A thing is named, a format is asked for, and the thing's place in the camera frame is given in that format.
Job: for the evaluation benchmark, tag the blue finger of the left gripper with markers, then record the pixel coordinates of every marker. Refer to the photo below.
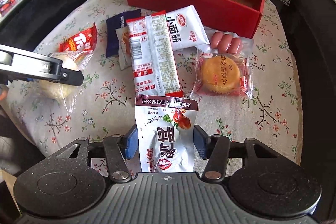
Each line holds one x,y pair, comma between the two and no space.
66,73

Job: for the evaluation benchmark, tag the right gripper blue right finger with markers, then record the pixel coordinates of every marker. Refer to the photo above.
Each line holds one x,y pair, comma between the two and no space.
214,148

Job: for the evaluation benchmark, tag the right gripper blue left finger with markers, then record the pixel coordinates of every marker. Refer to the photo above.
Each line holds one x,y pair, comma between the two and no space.
119,148

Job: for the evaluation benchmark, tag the white bun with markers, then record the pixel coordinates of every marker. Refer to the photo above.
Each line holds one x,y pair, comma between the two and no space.
65,91

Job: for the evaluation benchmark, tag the red Trolli candy packet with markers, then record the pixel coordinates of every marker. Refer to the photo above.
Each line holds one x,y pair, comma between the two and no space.
84,40

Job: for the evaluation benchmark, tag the white duck neck snack packet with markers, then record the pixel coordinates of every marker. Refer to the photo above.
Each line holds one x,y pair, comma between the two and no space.
165,133

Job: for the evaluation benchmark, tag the blue wafer biscuit packet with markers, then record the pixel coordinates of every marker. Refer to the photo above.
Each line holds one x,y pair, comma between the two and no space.
116,22

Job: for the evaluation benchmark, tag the tan biscuit packet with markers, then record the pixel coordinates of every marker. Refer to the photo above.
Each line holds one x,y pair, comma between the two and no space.
124,53

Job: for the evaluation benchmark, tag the mooncake pastry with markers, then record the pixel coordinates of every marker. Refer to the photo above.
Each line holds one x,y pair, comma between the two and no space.
222,74

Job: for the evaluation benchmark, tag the red white long snack packet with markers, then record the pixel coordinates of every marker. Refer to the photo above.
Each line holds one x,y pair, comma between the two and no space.
153,63

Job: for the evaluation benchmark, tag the vacuum packed mini sausages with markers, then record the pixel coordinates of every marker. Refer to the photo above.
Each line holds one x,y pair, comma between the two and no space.
229,42

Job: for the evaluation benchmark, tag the white spicy gluten strip packet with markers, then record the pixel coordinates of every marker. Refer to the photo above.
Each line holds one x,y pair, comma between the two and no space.
186,28

